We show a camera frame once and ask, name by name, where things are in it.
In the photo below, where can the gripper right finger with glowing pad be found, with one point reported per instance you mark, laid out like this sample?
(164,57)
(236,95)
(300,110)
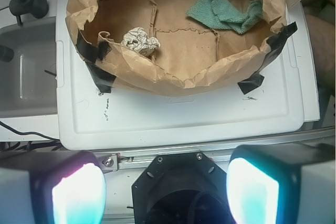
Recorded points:
(282,183)

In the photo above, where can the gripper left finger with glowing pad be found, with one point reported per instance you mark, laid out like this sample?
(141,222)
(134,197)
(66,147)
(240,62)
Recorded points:
(51,187)

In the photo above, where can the teal blue microfiber cloth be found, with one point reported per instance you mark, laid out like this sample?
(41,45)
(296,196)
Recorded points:
(222,15)

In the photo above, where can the white plastic bin lid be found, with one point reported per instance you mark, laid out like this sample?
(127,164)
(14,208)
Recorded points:
(90,120)

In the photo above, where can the grey toy sink basin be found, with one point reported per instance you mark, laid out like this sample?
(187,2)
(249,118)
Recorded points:
(28,81)

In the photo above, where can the black tape strip lower right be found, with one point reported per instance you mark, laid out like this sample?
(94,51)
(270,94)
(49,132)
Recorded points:
(252,83)

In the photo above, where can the black tape strip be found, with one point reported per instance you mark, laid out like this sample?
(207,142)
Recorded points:
(102,79)
(277,43)
(252,83)
(92,53)

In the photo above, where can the black tape strip lower left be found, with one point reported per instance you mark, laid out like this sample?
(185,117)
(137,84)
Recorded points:
(102,79)

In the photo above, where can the crumpled white paper ball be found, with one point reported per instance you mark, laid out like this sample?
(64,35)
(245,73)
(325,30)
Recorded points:
(138,40)

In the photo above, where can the black toy faucet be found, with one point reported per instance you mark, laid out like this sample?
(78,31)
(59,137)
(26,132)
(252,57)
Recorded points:
(37,8)

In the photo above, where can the black octagonal mount plate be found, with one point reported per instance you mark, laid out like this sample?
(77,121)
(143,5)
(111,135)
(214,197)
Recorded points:
(181,188)

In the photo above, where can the aluminium frame rail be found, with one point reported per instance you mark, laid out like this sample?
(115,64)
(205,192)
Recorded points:
(219,151)

